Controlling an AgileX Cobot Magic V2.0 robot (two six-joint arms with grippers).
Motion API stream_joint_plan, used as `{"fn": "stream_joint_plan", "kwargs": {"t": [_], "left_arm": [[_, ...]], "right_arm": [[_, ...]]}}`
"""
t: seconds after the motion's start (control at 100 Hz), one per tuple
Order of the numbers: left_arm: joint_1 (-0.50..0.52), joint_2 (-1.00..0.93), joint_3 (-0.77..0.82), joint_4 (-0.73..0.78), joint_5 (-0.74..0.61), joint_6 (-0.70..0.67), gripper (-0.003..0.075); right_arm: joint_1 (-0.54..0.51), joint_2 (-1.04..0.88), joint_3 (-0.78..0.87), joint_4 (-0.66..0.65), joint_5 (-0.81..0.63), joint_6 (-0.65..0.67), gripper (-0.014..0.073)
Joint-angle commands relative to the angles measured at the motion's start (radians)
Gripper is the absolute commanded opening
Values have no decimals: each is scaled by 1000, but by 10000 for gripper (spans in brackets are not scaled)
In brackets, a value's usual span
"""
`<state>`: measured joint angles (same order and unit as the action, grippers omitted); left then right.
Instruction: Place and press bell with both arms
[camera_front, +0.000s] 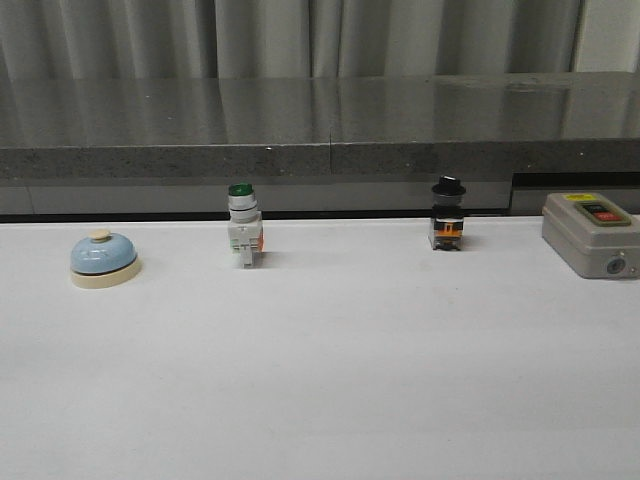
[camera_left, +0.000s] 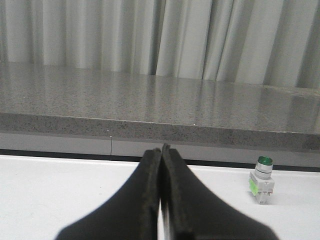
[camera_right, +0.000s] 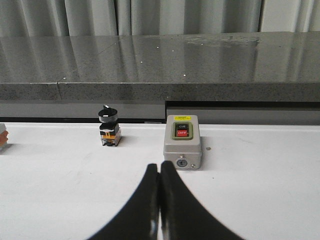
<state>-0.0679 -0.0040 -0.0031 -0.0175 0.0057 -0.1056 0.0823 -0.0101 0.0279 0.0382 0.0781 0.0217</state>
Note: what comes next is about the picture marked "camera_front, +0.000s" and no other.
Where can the black rotary selector switch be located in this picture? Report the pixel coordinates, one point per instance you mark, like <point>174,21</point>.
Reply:
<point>447,218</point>

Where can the green push button switch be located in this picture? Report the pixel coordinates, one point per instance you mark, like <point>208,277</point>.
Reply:
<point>245,228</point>

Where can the grey on-off switch box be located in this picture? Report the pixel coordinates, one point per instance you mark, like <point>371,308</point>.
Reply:
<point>594,236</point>

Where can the light blue call bell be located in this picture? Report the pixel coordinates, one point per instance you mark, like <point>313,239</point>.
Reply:
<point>103,259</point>

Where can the grey curtain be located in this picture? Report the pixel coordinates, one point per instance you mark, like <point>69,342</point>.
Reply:
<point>277,39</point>

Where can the grey stone counter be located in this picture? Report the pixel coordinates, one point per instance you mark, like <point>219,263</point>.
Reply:
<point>352,147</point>

